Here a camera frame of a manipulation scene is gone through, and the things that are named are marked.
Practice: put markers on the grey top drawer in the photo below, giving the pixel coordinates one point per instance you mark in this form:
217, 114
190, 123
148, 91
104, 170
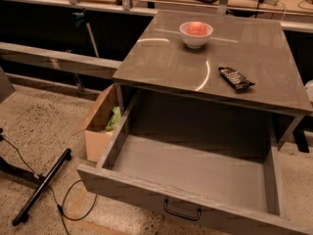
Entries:
197, 155

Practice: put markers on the brown cardboard box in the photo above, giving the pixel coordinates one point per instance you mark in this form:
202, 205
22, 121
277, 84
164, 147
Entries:
94, 124

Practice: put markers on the grey drawer cabinet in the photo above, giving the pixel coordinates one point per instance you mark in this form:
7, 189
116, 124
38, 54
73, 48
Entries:
258, 49

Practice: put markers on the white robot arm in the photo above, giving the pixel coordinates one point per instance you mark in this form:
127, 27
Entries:
309, 90

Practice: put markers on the grey metal rail beam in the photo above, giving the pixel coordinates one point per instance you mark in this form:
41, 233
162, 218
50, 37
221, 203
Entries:
61, 61

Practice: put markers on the red apple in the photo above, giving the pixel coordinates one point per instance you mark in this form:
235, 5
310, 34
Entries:
197, 28

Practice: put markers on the black snack packet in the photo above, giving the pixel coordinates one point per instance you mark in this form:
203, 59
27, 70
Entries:
236, 79

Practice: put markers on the black top drawer handle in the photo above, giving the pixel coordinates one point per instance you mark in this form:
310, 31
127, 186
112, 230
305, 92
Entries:
185, 214

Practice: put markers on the black stand leg bar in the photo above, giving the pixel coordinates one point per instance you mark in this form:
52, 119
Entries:
22, 215

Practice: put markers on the green plastic bag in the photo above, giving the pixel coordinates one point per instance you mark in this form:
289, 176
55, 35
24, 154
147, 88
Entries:
114, 119

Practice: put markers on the white ceramic bowl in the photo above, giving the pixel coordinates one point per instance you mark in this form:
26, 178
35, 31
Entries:
194, 41

